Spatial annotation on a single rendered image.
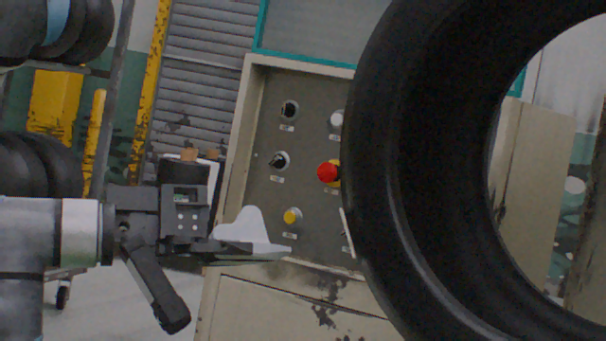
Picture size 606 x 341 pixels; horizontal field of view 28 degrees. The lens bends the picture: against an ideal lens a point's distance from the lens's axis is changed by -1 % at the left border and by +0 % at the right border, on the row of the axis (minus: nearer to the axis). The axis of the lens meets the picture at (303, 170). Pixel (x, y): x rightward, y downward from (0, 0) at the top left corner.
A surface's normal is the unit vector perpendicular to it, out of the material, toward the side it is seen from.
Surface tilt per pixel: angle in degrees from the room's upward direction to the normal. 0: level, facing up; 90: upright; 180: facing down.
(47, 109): 90
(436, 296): 99
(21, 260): 75
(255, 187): 90
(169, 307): 69
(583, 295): 90
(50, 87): 90
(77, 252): 116
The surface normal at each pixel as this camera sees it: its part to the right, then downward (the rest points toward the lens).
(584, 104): -0.27, 0.00
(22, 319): 0.68, -0.11
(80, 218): 0.20, -0.50
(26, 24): 0.54, 0.67
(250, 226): 0.25, -0.25
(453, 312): -0.58, 0.11
